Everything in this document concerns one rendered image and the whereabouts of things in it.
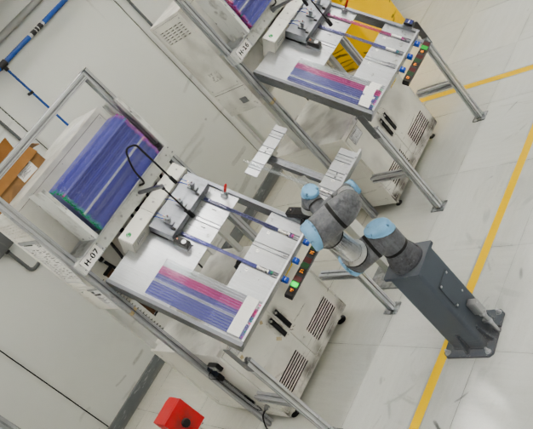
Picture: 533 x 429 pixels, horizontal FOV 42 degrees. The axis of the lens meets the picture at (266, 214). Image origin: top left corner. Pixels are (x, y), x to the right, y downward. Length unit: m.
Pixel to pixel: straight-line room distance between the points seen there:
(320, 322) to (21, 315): 1.95
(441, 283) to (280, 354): 1.00
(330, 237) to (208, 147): 3.06
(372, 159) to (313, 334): 1.11
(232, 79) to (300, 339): 1.53
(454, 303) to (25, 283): 2.76
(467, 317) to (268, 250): 0.94
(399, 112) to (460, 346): 1.70
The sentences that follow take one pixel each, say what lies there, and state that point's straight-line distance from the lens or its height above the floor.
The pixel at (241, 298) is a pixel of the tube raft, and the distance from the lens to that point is 3.17.
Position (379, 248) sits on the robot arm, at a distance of 2.86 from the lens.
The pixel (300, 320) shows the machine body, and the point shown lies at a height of 0.28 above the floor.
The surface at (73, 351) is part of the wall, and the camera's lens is 4.84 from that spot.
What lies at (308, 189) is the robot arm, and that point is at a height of 1.02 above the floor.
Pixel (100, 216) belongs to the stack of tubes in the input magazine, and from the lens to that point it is 3.27.
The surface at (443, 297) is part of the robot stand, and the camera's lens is 3.03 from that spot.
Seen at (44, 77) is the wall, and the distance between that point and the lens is 4.98.
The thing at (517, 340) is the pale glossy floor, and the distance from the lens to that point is 3.22.
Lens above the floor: 2.27
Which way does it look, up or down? 24 degrees down
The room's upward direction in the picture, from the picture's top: 45 degrees counter-clockwise
